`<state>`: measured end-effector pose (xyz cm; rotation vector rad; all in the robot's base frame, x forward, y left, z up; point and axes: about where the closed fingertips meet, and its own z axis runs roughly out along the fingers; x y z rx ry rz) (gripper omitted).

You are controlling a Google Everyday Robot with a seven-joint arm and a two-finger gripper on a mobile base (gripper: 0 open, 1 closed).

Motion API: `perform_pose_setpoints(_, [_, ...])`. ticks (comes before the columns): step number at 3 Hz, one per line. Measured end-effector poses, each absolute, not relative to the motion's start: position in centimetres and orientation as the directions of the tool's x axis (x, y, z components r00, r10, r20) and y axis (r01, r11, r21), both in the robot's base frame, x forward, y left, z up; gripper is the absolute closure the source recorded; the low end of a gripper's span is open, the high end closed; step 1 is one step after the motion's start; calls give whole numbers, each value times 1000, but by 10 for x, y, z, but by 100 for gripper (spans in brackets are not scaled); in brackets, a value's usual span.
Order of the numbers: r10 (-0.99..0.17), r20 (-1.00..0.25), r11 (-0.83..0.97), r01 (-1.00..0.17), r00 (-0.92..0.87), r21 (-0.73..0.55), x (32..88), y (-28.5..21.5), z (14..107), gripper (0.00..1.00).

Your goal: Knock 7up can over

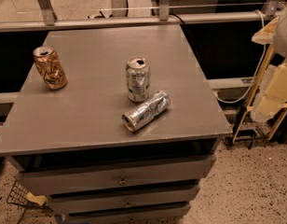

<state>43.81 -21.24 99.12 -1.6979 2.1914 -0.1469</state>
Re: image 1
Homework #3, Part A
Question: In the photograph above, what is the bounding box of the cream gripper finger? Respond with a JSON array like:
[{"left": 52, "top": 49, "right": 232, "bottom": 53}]
[
  {"left": 250, "top": 63, "right": 287, "bottom": 122},
  {"left": 252, "top": 18, "right": 278, "bottom": 45}
]

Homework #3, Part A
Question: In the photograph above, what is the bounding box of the silver 7up can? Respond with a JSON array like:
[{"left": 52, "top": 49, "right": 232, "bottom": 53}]
[{"left": 126, "top": 56, "right": 150, "bottom": 103}]

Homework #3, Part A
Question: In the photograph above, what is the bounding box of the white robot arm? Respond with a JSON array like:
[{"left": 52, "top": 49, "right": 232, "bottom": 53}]
[{"left": 250, "top": 7, "right": 287, "bottom": 122}]

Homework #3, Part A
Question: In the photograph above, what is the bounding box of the crushed silver can lying down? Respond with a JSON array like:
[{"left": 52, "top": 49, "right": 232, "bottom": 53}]
[{"left": 122, "top": 91, "right": 171, "bottom": 132}]

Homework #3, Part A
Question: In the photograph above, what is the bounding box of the gold orange soda can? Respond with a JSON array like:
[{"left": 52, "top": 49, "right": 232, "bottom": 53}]
[{"left": 33, "top": 46, "right": 68, "bottom": 91}]

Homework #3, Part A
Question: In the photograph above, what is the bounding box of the top grey drawer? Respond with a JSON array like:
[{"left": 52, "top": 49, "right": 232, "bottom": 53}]
[{"left": 16, "top": 155, "right": 216, "bottom": 195}]

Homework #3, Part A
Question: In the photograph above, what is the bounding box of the grey drawer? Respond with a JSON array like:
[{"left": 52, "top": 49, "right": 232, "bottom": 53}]
[
  {"left": 67, "top": 203, "right": 190, "bottom": 224},
  {"left": 48, "top": 183, "right": 200, "bottom": 214},
  {"left": 16, "top": 155, "right": 216, "bottom": 195}
]

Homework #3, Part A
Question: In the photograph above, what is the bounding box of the grey metal railing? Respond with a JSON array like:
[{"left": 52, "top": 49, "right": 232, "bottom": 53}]
[{"left": 0, "top": 0, "right": 287, "bottom": 32}]

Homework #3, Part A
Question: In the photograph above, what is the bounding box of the bottom grey drawer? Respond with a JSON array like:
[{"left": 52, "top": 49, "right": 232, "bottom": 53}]
[{"left": 67, "top": 203, "right": 190, "bottom": 224}]

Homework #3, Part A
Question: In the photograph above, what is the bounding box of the grey drawer cabinet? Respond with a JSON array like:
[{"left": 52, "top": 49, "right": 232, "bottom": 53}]
[{"left": 0, "top": 24, "right": 233, "bottom": 224}]

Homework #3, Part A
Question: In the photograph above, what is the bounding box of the middle grey drawer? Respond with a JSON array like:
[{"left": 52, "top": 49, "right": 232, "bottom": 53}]
[{"left": 48, "top": 183, "right": 200, "bottom": 214}]

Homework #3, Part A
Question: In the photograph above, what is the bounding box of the white cable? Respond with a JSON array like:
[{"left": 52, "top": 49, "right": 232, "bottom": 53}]
[{"left": 212, "top": 9, "right": 268, "bottom": 105}]

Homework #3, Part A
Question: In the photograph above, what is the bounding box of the yellow metal frame cart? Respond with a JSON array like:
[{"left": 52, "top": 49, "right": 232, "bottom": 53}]
[{"left": 225, "top": 45, "right": 287, "bottom": 147}]

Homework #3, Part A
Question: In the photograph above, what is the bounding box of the black cable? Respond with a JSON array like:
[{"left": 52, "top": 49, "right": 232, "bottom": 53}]
[{"left": 170, "top": 13, "right": 200, "bottom": 58}]

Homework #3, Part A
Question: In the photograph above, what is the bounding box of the black wire basket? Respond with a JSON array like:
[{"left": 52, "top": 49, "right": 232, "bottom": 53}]
[{"left": 7, "top": 181, "right": 40, "bottom": 209}]

